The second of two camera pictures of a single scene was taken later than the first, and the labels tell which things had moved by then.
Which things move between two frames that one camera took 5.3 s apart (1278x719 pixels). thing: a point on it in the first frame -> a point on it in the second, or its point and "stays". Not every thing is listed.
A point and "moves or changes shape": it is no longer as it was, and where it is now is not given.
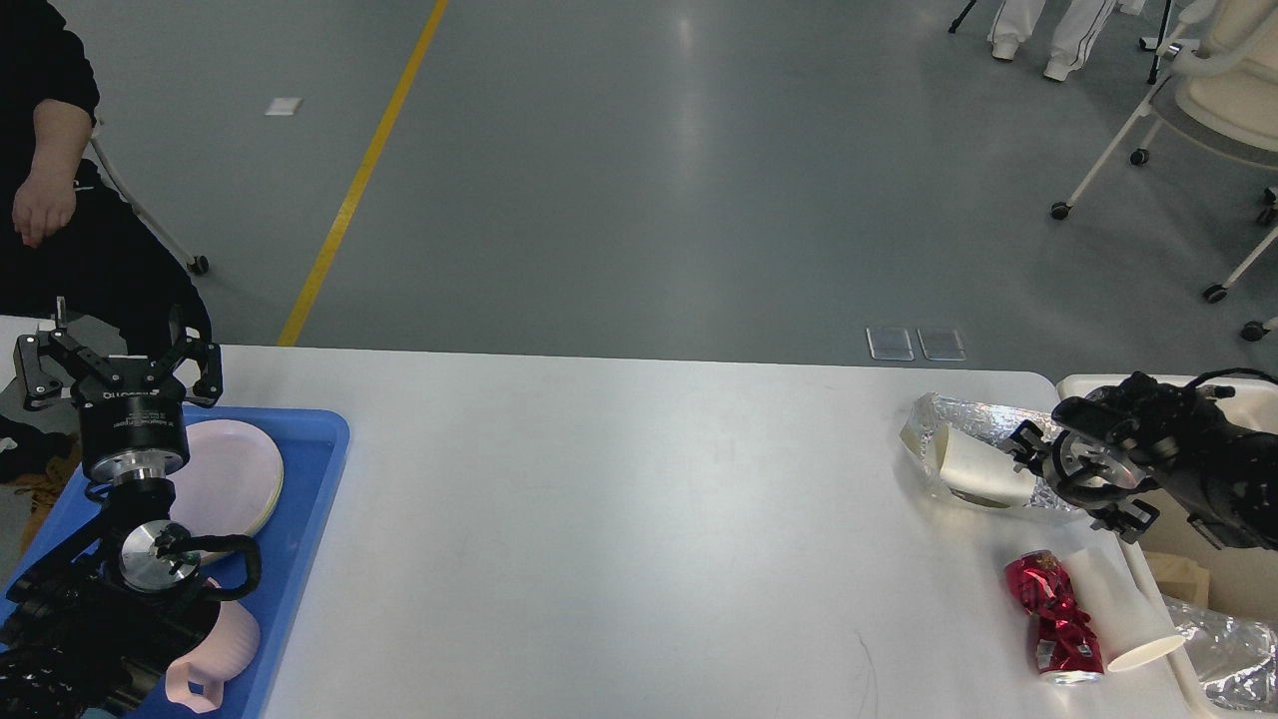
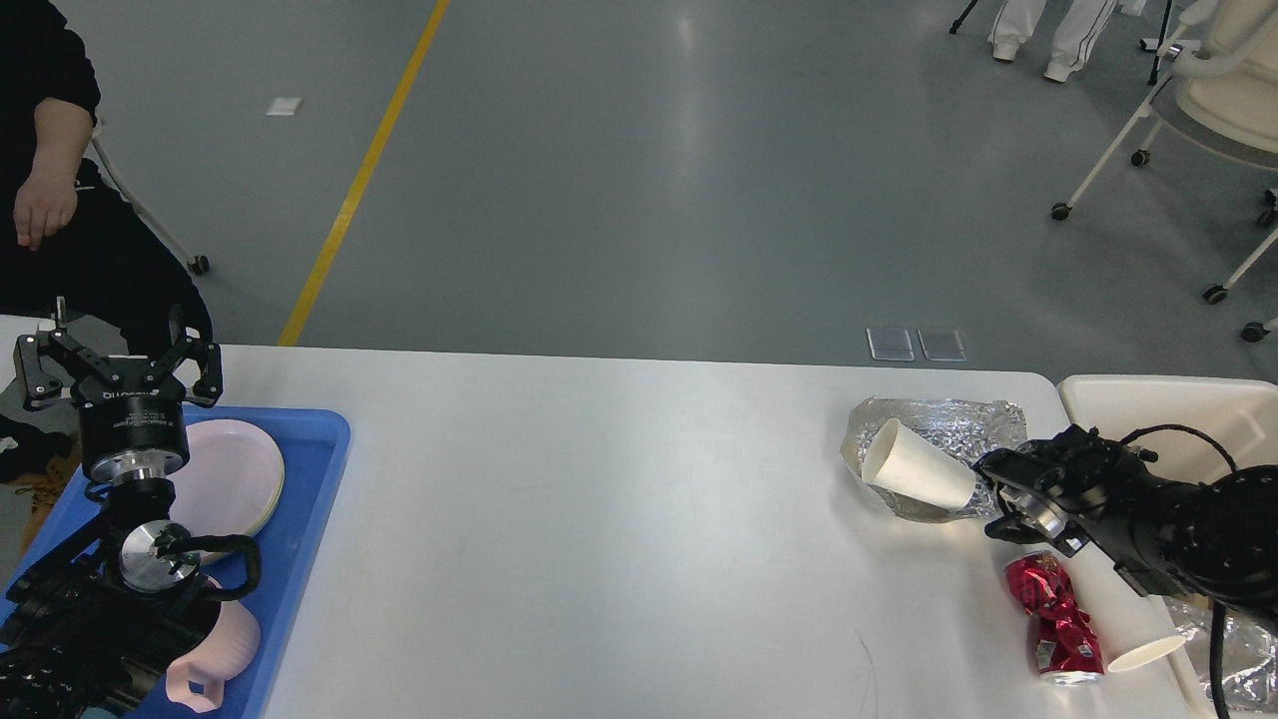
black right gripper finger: [1128, 518] -> [1006, 529]
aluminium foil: [924, 426] moves or changes shape
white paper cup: [979, 470] moves or changes shape
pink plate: [230, 483] stays
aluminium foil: [1236, 661] stays
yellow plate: [277, 501] stays
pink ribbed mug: [198, 682] stays
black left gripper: [129, 438] stays
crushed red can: [1068, 649] stays
